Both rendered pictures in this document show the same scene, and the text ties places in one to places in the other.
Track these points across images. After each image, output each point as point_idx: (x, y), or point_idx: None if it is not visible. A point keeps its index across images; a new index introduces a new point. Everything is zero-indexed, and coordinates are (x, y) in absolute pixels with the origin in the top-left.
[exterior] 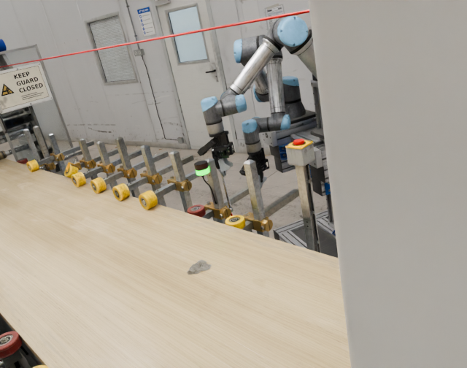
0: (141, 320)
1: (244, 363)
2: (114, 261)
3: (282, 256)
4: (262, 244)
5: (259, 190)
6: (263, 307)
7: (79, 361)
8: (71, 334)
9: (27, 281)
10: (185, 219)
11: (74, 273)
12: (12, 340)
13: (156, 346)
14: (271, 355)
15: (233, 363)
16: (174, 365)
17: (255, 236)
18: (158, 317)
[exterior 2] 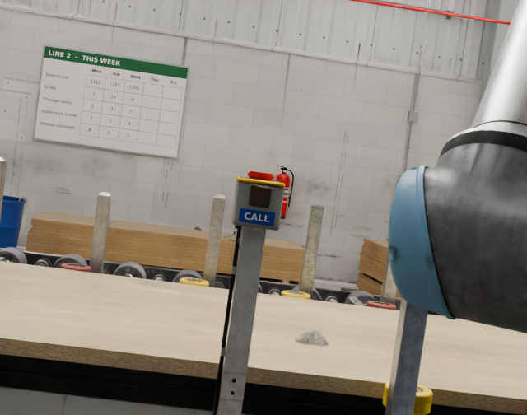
0: (280, 313)
1: (119, 297)
2: (459, 346)
3: (206, 351)
4: (269, 361)
5: (398, 346)
6: (154, 318)
7: (277, 299)
8: (329, 308)
9: (507, 332)
10: (516, 391)
11: (473, 337)
12: (372, 303)
13: (225, 303)
14: (99, 300)
15: (129, 297)
16: (184, 297)
17: (307, 370)
18: (264, 314)
